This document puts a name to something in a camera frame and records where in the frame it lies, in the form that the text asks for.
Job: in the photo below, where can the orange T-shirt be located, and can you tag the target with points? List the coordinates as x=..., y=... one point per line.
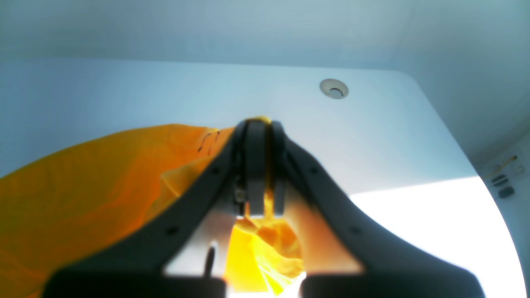
x=81, y=199

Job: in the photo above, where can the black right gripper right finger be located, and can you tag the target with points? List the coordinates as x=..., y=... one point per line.
x=347, y=254

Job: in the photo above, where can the left table grommet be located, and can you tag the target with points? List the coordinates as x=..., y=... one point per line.
x=334, y=88

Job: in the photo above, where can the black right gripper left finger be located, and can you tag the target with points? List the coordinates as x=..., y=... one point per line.
x=182, y=253

